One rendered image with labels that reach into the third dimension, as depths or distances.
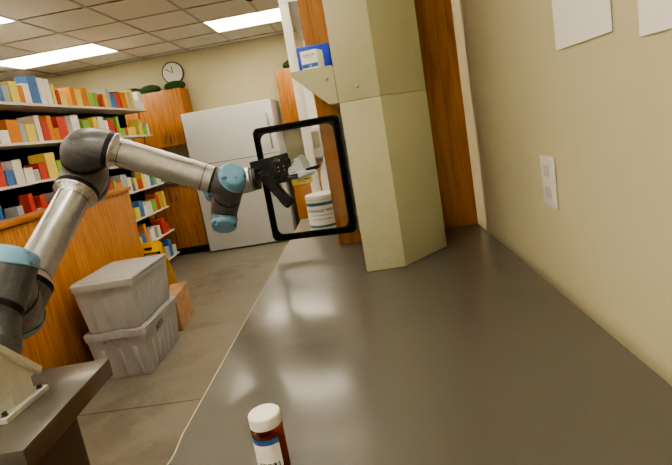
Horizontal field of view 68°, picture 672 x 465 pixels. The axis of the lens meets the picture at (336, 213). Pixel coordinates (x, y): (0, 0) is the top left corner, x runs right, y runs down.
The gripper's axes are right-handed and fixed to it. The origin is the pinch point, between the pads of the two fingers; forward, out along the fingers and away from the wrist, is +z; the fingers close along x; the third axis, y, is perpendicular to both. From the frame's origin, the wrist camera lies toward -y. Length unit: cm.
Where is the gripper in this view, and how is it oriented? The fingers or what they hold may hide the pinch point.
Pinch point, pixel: (319, 169)
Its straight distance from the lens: 150.6
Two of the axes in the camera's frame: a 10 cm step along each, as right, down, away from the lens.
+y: -2.4, -9.6, -1.7
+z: 9.7, -2.3, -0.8
